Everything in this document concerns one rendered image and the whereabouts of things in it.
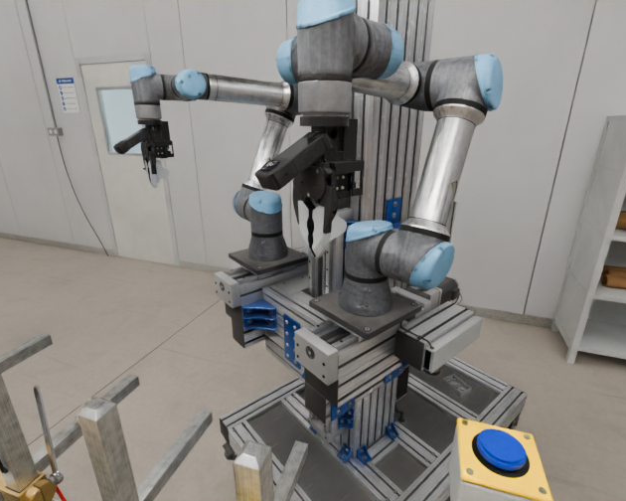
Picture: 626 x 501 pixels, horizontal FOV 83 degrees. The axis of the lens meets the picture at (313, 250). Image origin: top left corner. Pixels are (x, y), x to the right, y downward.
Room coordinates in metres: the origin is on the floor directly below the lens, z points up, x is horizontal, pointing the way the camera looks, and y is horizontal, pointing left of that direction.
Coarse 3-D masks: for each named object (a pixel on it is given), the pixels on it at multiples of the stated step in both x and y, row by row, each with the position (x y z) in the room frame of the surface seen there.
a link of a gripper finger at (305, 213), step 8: (312, 200) 0.55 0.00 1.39; (304, 208) 0.54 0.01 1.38; (312, 208) 0.53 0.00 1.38; (304, 216) 0.54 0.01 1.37; (304, 224) 0.54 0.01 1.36; (312, 224) 0.54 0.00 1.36; (304, 232) 0.54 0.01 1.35; (312, 232) 0.53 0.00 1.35; (304, 240) 0.54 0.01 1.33; (312, 240) 0.53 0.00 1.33
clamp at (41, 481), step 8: (0, 472) 0.49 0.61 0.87; (40, 472) 0.49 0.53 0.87; (0, 480) 0.48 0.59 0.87; (40, 480) 0.48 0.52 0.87; (48, 480) 0.49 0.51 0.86; (0, 488) 0.46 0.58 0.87; (8, 488) 0.46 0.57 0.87; (24, 488) 0.46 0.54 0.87; (32, 488) 0.46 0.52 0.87; (40, 488) 0.46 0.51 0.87; (48, 488) 0.47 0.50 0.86; (8, 496) 0.45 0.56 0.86; (16, 496) 0.45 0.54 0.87; (24, 496) 0.45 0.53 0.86; (32, 496) 0.45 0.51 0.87; (40, 496) 0.46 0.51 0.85; (48, 496) 0.47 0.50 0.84
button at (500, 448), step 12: (480, 432) 0.26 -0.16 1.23; (492, 432) 0.25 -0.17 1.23; (504, 432) 0.25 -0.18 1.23; (480, 444) 0.24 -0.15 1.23; (492, 444) 0.24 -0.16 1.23; (504, 444) 0.24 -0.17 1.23; (516, 444) 0.24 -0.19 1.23; (492, 456) 0.23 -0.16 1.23; (504, 456) 0.23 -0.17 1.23; (516, 456) 0.23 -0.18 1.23; (504, 468) 0.22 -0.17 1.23; (516, 468) 0.22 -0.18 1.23
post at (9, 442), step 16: (0, 384) 0.48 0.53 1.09; (0, 400) 0.47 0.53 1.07; (0, 416) 0.47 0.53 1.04; (16, 416) 0.49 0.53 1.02; (0, 432) 0.46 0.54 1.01; (16, 432) 0.48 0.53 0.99; (0, 448) 0.46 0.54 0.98; (16, 448) 0.47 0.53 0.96; (16, 464) 0.46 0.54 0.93; (32, 464) 0.48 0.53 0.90; (16, 480) 0.46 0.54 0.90; (32, 480) 0.48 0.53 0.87
